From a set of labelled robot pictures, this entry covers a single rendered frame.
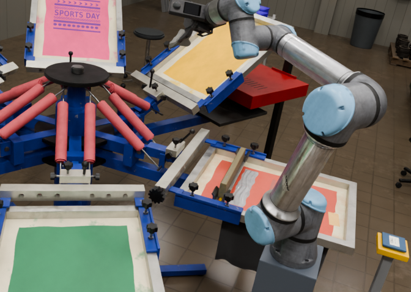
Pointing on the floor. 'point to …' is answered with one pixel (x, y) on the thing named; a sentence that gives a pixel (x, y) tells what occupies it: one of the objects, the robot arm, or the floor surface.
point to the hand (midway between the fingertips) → (169, 25)
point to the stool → (150, 33)
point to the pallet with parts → (400, 51)
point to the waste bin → (366, 27)
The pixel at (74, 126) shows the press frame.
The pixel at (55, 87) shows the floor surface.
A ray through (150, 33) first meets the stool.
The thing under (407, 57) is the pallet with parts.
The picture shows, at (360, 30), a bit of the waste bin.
